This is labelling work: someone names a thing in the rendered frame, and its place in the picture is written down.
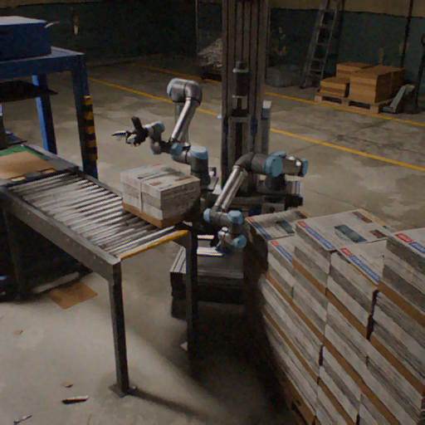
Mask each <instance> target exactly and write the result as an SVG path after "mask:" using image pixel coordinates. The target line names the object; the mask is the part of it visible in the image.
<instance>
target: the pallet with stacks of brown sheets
mask: <svg viewBox="0 0 425 425"><path fill-rule="evenodd" d="M405 72H406V68H403V69H399V67H398V68H393V67H386V66H375V67H374V66H373V65H368V64H361V63H356V62H346V63H340V64H337V68H336V77H334V76H333V77H329V78H325V80H321V85H320V92H317V93H315V101H319V102H322V103H327V104H331V105H335V106H337V105H339V106H340V107H342V106H343V107H344V108H347V107H348V109H352V110H360V111H365V112H369V113H373V114H380V112H381V108H382V106H384V105H391V104H392V101H393V99H395V97H396V96H397V94H398V93H399V90H400V89H401V87H402V85H403V82H404V74H405ZM325 97H326V98H328V99H329V98H330V97H333V98H338V99H342V101H341V103H336V102H332V101H327V100H325ZM353 101H355V102H359V103H365V104H369V106H370V108H369V109H367V108H363V107H358V106H353V105H352V102H353Z"/></svg>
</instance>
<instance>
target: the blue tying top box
mask: <svg viewBox="0 0 425 425"><path fill-rule="evenodd" d="M46 25H48V22H46V21H40V20H35V19H28V18H22V17H17V16H15V17H0V59H6V58H14V57H23V56H37V55H46V54H52V51H51V44H50V37H49V30H48V28H47V29H46V30H45V31H44V30H43V28H44V27H46Z"/></svg>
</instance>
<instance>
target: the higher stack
mask: <svg viewBox="0 0 425 425"><path fill-rule="evenodd" d="M385 248H386V253H385V257H384V258H386V260H385V261H384V264H383V266H384V268H383V277H381V279H380V280H381V281H382V282H383V283H384V284H385V285H387V286H388V288H390V289H391V290H393V291H394V292H395V293H396V294H398V295H399V296H401V297H402V298H403V299H404V300H405V301H406V302H407V303H409V304H410V305H411V306H412V307H414V308H415V309H416V311H419V312H420V313H421V314H422V315H424V316H425V227H420V229H414V230H407V231H402V232H395V233H390V234H388V238H387V242H386V246H385ZM376 296H378V297H376V299H377V300H376V302H375V305H376V306H375V307H374V317H373V319H374V320H375V323H374V332H373V336H374V337H375V338H376V339H377V340H378V342H379V343H380V344H382V345H383V346H384V347H385V348H386V349H387V350H388V351H389V353H390V354H392V355H393V356H394V357H395V358H396V359H397V360H398V362H399V363H400V364H402V365H403V366H404V367H405V368H406V369H407V370H408V372H409V373H411V374H412V375H413V376H414V377H415V378H416V379H417V380H418V382H419V383H421V384H422V385H423V386H424V388H425V329H424V328H423V327H422V326H421V325H419V324H418V323H416V321H415V320H413V319H412V318H411V317H410V316H409V315H406V314H405V313H404V312H403V310H401V309H400V308H399V307H398V306H396V305H395V304H394V303H393V302H392V301H391V300H390V299H389V298H387V297H386V296H385V295H383V294H382V293H381V292H379V293H377V295H376ZM367 355H368V356H369V359H368V360H369V362H368V368H366V369H365V372H364V380H363V381H364V384H365V385H366V386H367V387H368V388H369V391H370V392H371V393H372V394H374V395H375V396H376V397H377V399H378V400H379V401H380V402H381V404H383V405H384V406H385V408H386V409H387V410H388V411H389V412H390V413H391V415H392V416H393V417H394V418H395V419H396V420H397V421H398V423H399V424H400V425H425V396H424V397H423V396H422V395H421V394H420V393H418V391H417V390H416V389H415V388H414V387H413V386H412V385H411V384H410V383H408V381H407V380H406V379H405V378H404V377H403V376H402V375H401V374H399V373H398V371H397V370H396V369H395V368H394V367H393V366H392V365H391V364H389V363H388V361H387V360H386V359H385V358H384V357H383V356H382V355H381V354H380V353H379V352H378V351H377V350H376V349H375V348H374V347H373V346H372V345H371V344H370V345H369V347H368V353H367ZM361 398H362V402H361V403H362V404H360V405H361V406H359V408H360V413H358V414H359V415H360V417H361V419H360V421H359V425H390V423H389V422H388V421H387V420H386V419H385V416H384V415H382V414H381V413H380V412H379V411H378V409H377V408H376V407H375V406H374V404H373V403H371V402H370V401H369V399H368V397H367V396H366V395H365V394H364V393H363V397H361Z"/></svg>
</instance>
